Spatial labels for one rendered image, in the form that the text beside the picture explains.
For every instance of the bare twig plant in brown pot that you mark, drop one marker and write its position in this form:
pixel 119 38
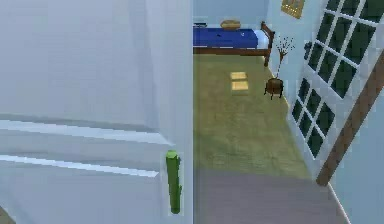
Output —
pixel 275 83

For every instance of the tan round cushion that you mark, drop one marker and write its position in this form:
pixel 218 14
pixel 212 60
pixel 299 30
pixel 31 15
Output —
pixel 230 24

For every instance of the white panelled room door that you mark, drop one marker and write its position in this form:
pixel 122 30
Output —
pixel 83 100

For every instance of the white glazed room door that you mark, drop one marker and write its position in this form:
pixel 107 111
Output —
pixel 328 73

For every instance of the blue bed with wooden frame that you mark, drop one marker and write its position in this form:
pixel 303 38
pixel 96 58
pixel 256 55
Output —
pixel 226 39

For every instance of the gold framed wall picture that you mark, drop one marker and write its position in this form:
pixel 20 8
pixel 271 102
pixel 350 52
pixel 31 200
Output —
pixel 292 6

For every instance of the brown wooden door frame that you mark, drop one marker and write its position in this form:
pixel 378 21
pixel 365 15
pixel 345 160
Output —
pixel 353 120

